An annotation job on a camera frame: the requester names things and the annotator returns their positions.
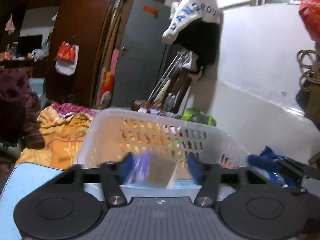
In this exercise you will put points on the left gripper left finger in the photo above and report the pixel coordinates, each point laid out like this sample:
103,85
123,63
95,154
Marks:
112,175

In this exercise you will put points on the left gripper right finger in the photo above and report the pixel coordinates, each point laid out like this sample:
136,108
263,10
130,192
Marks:
208,176

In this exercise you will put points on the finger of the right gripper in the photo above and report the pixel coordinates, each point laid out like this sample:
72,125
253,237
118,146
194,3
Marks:
306,177

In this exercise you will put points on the purple white long box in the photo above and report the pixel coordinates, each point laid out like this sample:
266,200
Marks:
154,170

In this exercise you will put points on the blue shopping bag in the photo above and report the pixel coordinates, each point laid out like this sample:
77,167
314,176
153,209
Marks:
266,164

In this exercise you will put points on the clear plastic laundry basket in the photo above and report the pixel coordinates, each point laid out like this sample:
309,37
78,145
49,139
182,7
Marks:
115,132

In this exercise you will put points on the green white plastic bag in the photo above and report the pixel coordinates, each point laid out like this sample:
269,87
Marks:
197,116

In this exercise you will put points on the yellow orange blanket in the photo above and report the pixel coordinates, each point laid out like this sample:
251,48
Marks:
63,128

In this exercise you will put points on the olive hanging bag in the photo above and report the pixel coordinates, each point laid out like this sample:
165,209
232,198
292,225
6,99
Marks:
308,100

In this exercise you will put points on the maroon clothing pile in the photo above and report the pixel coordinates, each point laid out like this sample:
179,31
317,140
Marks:
19,106

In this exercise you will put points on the aluminium crutches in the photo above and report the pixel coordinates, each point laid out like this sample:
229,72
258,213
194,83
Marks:
180,68

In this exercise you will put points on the grey door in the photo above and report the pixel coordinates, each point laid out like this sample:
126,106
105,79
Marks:
141,50

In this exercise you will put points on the orange white hanging bag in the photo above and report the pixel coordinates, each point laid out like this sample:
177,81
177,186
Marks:
67,58

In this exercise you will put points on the black hanging garment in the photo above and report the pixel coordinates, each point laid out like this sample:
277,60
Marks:
203,39

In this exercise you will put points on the dark red wooden wardrobe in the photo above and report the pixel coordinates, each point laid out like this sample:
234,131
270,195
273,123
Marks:
81,22

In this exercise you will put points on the white blue lettered garment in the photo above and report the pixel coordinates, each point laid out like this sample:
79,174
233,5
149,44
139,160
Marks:
187,12

